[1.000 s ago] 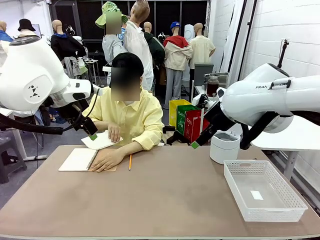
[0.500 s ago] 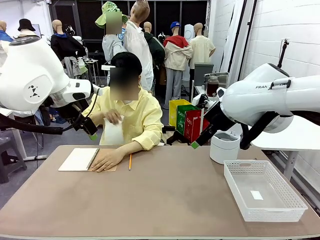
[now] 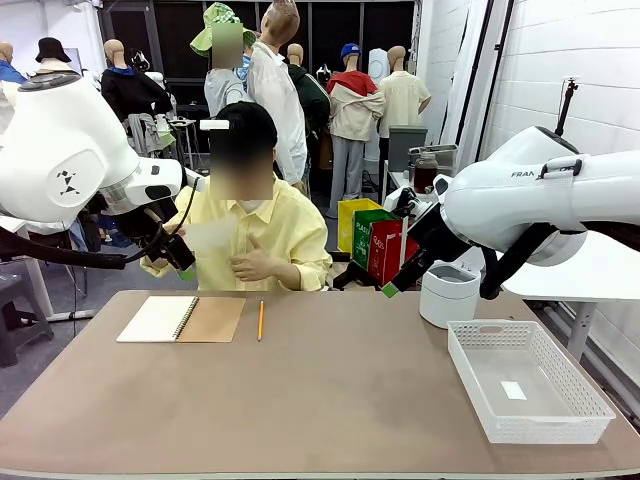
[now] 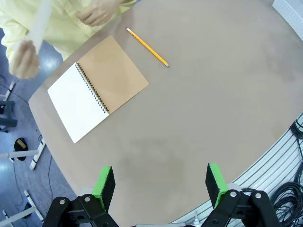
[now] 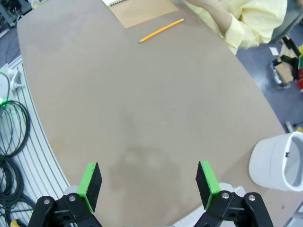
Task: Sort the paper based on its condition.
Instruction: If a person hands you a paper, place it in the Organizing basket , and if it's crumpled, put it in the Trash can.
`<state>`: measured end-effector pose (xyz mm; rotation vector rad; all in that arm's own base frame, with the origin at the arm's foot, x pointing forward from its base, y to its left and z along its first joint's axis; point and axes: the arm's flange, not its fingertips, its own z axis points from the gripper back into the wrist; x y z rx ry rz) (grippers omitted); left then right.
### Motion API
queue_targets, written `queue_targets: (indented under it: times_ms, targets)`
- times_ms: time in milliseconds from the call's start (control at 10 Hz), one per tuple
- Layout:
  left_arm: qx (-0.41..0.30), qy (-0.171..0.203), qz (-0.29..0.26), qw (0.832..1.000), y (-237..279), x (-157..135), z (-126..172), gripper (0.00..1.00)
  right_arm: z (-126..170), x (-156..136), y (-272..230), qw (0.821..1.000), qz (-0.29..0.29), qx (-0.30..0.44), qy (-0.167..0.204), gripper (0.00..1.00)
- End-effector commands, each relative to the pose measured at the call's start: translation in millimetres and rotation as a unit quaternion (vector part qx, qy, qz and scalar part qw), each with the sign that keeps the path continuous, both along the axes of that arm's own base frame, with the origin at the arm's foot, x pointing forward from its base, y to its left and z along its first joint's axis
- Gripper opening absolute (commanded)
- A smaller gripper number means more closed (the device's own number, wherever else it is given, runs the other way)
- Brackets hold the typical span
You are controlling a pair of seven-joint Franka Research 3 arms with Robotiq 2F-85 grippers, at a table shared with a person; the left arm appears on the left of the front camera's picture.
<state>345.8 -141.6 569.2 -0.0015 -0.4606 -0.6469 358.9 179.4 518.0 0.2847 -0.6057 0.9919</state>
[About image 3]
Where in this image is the white mannequin torso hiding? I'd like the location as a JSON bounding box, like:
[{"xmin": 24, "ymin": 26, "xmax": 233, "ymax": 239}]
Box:
[{"xmin": 368, "ymin": 48, "xmax": 391, "ymax": 86}]

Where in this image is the brown glass jar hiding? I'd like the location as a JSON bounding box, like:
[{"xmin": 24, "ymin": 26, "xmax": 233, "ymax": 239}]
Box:
[{"xmin": 413, "ymin": 152, "xmax": 440, "ymax": 195}]

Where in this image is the white round trash bin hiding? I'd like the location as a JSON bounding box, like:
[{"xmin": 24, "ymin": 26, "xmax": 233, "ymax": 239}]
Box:
[{"xmin": 418, "ymin": 247, "xmax": 484, "ymax": 330}]

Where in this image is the gray box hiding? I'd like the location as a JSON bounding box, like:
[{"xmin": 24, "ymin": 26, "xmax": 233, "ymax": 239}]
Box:
[{"xmin": 388, "ymin": 126, "xmax": 429, "ymax": 174}]

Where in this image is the black chair frame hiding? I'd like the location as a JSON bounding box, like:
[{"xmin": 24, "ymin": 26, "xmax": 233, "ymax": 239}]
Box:
[{"xmin": 332, "ymin": 251, "xmax": 386, "ymax": 292}]

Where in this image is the small white table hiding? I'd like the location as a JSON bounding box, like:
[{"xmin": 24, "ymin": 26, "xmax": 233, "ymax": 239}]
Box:
[{"xmin": 382, "ymin": 171, "xmax": 419, "ymax": 201}]

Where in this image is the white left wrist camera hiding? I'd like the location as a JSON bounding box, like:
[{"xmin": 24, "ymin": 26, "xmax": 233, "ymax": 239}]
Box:
[{"xmin": 182, "ymin": 167, "xmax": 207, "ymax": 194}]

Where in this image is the mannequin in red beige jacket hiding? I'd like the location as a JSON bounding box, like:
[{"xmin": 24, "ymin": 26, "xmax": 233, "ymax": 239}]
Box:
[{"xmin": 327, "ymin": 43, "xmax": 386, "ymax": 219}]

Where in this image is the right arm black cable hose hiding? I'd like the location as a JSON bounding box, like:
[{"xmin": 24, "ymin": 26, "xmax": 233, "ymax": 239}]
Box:
[{"xmin": 479, "ymin": 222, "xmax": 640, "ymax": 301}]

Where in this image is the white work table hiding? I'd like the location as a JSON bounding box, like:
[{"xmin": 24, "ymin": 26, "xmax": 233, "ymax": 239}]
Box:
[{"xmin": 0, "ymin": 214, "xmax": 96, "ymax": 324}]

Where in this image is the red recycling bin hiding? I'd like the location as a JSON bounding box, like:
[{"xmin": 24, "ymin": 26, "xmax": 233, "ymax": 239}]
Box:
[{"xmin": 368, "ymin": 219, "xmax": 421, "ymax": 291}]

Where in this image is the large white side table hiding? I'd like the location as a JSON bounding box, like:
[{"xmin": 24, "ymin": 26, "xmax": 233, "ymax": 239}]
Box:
[{"xmin": 499, "ymin": 232, "xmax": 640, "ymax": 364}]

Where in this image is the mannequin in cream shirt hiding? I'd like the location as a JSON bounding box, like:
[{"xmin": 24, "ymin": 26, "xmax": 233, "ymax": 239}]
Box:
[{"xmin": 377, "ymin": 46, "xmax": 432, "ymax": 151}]

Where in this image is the mannequin in black sweater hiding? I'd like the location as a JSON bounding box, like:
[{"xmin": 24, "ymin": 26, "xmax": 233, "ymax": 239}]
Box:
[{"xmin": 101, "ymin": 39, "xmax": 176, "ymax": 156}]

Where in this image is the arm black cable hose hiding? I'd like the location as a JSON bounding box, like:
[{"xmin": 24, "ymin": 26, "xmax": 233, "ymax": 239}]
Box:
[
  {"xmin": 0, "ymin": 204, "xmax": 194, "ymax": 270},
  {"xmin": 479, "ymin": 222, "xmax": 640, "ymax": 301}
]

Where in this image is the person's left forearm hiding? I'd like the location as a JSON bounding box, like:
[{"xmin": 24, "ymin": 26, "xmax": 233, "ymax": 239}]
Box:
[{"xmin": 267, "ymin": 262, "xmax": 304, "ymax": 291}]

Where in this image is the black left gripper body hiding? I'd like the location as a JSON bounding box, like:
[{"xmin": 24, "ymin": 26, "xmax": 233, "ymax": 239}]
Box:
[{"xmin": 118, "ymin": 197, "xmax": 180, "ymax": 247}]

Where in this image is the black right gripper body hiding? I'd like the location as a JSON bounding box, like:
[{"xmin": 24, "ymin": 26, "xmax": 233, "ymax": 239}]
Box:
[{"xmin": 405, "ymin": 203, "xmax": 474, "ymax": 262}]

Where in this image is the brown spiral notebook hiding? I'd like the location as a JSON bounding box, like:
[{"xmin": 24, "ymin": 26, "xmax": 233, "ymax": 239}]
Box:
[{"xmin": 116, "ymin": 295, "xmax": 247, "ymax": 345}]

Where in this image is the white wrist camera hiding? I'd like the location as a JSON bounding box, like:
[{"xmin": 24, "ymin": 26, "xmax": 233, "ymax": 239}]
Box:
[
  {"xmin": 383, "ymin": 187, "xmax": 426, "ymax": 220},
  {"xmin": 182, "ymin": 167, "xmax": 207, "ymax": 194}
]

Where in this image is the white perforated plastic basket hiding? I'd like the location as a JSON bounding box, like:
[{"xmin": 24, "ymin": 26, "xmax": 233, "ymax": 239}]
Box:
[{"xmin": 446, "ymin": 319, "xmax": 617, "ymax": 445}]

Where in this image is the mannequin in dark green hoodie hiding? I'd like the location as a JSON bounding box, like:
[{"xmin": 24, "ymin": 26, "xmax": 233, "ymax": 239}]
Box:
[{"xmin": 286, "ymin": 43, "xmax": 332, "ymax": 171}]

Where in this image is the black vertical pole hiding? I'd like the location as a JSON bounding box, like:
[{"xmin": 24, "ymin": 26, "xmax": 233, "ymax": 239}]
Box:
[
  {"xmin": 474, "ymin": 0, "xmax": 516, "ymax": 164},
  {"xmin": 454, "ymin": 0, "xmax": 489, "ymax": 147}
]

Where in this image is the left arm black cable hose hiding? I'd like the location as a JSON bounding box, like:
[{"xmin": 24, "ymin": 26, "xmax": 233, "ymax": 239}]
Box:
[{"xmin": 0, "ymin": 204, "xmax": 194, "ymax": 270}]

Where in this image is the mannequin in blue white top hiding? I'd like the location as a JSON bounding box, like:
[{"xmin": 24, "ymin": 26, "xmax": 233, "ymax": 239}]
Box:
[{"xmin": 0, "ymin": 42, "xmax": 27, "ymax": 85}]

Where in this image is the black tripod stand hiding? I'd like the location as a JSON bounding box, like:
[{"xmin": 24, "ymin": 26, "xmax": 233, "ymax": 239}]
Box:
[{"xmin": 554, "ymin": 77, "xmax": 580, "ymax": 137}]

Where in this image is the person's left hand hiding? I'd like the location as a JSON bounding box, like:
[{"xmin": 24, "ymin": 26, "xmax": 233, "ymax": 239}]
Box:
[{"xmin": 230, "ymin": 234, "xmax": 274, "ymax": 282}]

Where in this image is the green recycling bin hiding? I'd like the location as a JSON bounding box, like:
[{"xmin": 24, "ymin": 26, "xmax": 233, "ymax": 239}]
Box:
[{"xmin": 352, "ymin": 209, "xmax": 401, "ymax": 271}]

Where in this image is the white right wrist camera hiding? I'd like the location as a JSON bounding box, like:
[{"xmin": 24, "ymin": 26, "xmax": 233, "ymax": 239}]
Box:
[{"xmin": 383, "ymin": 187, "xmax": 426, "ymax": 220}]

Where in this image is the black baseball cap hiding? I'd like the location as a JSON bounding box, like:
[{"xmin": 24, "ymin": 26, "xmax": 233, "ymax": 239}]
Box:
[{"xmin": 214, "ymin": 101, "xmax": 279, "ymax": 161}]

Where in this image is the green gingham bucket hat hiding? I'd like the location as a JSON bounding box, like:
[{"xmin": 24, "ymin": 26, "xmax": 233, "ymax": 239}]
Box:
[{"xmin": 189, "ymin": 2, "xmax": 260, "ymax": 59}]

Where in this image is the table with green cloth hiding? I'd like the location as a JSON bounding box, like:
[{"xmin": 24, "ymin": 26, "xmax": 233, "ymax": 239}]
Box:
[{"xmin": 157, "ymin": 117, "xmax": 177, "ymax": 151}]

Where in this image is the person in yellow shirt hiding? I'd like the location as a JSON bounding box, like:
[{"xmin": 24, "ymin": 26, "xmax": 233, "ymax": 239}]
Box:
[{"xmin": 141, "ymin": 149, "xmax": 334, "ymax": 292}]

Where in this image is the tall mannequin in white shirt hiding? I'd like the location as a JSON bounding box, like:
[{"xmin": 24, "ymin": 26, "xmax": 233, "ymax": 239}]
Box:
[{"xmin": 246, "ymin": 0, "xmax": 309, "ymax": 195}]

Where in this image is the yellow recycling bin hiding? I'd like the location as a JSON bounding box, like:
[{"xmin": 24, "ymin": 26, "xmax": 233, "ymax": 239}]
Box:
[{"xmin": 338, "ymin": 198, "xmax": 385, "ymax": 254}]

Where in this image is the black bucket hat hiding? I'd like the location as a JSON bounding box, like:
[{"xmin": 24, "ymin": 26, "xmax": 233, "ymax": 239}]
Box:
[{"xmin": 35, "ymin": 37, "xmax": 73, "ymax": 65}]

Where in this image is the figure in gray vest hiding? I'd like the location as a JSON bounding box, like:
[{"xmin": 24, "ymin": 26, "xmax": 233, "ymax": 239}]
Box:
[{"xmin": 203, "ymin": 22, "xmax": 262, "ymax": 119}]

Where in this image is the metal tray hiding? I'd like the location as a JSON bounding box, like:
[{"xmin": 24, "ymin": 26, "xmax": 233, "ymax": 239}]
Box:
[{"xmin": 407, "ymin": 144, "xmax": 460, "ymax": 179}]

